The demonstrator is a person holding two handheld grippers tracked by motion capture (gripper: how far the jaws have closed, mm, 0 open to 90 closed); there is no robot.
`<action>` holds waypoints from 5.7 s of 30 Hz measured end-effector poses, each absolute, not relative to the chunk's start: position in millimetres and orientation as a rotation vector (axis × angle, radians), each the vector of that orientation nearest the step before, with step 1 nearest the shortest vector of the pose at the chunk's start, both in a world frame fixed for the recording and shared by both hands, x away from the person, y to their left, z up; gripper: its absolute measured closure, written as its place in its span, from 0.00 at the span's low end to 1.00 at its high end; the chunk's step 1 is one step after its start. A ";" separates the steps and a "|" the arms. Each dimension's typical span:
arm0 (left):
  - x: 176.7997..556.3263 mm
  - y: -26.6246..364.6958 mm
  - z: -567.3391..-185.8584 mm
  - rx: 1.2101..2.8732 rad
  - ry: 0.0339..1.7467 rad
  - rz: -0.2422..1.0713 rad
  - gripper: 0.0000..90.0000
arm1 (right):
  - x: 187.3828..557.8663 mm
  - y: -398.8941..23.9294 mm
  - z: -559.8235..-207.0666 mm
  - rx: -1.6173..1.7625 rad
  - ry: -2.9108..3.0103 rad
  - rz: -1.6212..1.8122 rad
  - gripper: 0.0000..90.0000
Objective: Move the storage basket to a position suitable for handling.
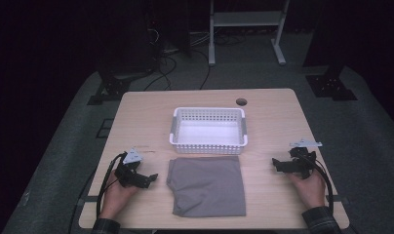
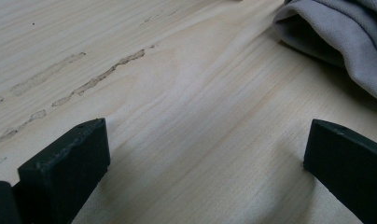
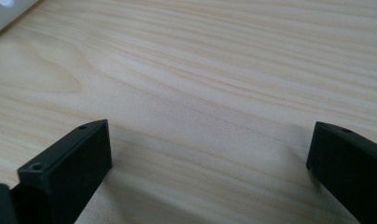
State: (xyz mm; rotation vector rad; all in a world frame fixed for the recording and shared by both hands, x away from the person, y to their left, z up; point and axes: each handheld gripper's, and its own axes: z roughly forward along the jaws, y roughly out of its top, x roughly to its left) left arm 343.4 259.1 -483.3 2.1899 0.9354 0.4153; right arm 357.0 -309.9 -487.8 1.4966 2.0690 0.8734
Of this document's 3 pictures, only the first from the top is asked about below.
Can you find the white metal stand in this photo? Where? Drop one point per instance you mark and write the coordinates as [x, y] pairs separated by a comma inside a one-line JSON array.
[[244, 19]]

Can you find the grey shorts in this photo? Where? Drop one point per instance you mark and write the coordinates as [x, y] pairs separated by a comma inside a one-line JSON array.
[[206, 187]]

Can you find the person's right hand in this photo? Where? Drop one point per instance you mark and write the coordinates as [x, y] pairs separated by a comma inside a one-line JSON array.
[[310, 191]]

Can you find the person's left hand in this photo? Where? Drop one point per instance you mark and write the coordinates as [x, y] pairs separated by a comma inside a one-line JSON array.
[[117, 198]]

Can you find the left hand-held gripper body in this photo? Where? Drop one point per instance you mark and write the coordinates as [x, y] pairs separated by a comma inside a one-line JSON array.
[[130, 172]]

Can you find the black stand with base plate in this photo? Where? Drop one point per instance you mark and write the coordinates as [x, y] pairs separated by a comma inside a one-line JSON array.
[[113, 86], [331, 86]]

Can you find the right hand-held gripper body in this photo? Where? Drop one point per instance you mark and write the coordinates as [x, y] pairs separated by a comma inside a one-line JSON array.
[[299, 162]]

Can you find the white plastic basket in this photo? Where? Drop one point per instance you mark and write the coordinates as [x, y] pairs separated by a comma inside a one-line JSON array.
[[208, 130]]

